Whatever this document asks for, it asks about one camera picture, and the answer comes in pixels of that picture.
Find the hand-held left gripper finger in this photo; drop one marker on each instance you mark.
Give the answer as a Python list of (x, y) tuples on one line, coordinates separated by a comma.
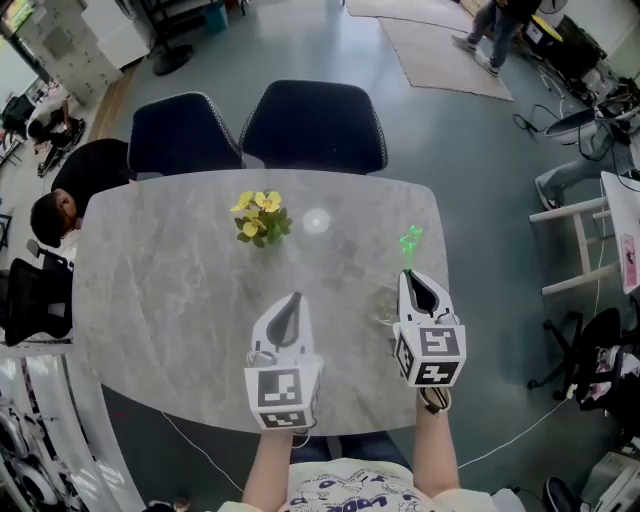
[(302, 337), (262, 330)]

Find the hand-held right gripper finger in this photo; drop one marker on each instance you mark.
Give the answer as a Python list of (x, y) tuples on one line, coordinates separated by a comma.
[(432, 300), (404, 300)]

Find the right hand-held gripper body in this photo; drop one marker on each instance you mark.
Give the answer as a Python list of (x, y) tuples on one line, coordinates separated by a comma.
[(435, 355)]

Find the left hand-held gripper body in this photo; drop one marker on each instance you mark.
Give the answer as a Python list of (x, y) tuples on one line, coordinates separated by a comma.
[(282, 395)]

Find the person's left forearm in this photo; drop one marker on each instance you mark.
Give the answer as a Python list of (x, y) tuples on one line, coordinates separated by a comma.
[(267, 470)]

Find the person's right forearm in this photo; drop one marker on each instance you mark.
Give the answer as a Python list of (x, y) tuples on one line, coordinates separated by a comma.
[(437, 450)]

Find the person's blue jeans legs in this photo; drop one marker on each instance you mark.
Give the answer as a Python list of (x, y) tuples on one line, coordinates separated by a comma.
[(350, 450)]

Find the yellow flower in white pot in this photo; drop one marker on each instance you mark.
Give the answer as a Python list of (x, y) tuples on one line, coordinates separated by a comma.
[(262, 220)]

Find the person's printed white shirt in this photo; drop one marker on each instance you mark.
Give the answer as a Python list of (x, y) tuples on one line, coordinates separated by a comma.
[(360, 492)]

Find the pink and white cloth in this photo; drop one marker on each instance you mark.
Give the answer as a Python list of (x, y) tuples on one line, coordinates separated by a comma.
[(607, 370)]

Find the dark upholstered dining chair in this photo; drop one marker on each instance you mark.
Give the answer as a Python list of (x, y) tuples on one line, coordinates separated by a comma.
[(180, 137), (315, 130)]

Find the pink book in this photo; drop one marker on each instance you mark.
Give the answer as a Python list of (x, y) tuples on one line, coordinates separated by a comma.
[(631, 260)]

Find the white desk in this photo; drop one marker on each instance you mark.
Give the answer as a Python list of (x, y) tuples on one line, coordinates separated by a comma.
[(622, 200)]

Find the beige door mat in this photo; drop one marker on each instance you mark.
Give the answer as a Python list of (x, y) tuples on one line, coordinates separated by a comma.
[(445, 65)]

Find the black bin with yellow lid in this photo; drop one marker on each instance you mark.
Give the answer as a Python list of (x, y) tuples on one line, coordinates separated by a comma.
[(542, 31)]

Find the grey door mat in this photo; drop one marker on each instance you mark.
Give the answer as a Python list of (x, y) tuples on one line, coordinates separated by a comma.
[(410, 7)]

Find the teal bin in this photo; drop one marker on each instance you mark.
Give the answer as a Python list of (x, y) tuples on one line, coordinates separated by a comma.
[(216, 17)]

